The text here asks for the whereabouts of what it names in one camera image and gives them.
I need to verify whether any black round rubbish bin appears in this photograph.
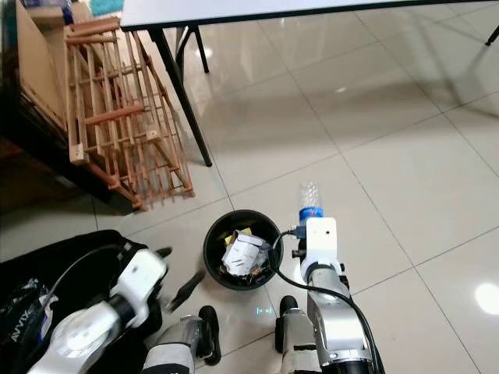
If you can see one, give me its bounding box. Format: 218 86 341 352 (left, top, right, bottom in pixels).
203 209 284 291

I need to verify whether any large black bag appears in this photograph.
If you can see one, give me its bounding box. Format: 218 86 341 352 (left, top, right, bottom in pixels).
0 230 153 374

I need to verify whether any clear bottle with blue label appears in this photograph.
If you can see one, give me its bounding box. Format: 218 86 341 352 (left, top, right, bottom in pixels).
298 181 324 227

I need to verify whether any wooden slatted rack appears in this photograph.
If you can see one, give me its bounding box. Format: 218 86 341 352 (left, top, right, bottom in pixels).
64 19 196 211

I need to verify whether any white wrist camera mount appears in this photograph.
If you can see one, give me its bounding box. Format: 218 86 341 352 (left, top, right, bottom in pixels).
113 249 171 312
304 217 340 266

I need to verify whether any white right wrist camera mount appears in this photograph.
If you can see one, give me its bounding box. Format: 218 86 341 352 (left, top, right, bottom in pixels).
304 217 340 266

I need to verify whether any brown cardboard sheet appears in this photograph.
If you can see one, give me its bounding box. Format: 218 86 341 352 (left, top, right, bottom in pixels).
16 0 79 129

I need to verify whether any robot leg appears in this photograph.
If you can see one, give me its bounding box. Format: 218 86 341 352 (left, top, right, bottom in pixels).
140 305 223 374
273 295 317 374

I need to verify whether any printed black white plastic bag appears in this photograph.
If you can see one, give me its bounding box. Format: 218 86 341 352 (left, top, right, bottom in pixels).
0 278 51 344

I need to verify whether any white table with black legs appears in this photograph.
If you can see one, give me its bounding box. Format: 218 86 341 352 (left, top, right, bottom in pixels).
121 0 499 168

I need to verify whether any robot right leg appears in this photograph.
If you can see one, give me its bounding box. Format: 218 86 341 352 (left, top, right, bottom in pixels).
273 295 317 374

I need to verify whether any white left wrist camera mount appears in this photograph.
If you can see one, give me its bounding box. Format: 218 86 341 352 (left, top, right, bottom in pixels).
113 249 171 312

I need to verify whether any crumpled printed white wrapper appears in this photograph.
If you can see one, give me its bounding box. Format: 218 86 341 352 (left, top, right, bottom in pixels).
222 231 272 276

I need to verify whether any robot left leg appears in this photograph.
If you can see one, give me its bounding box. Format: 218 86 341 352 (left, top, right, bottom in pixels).
140 305 223 374

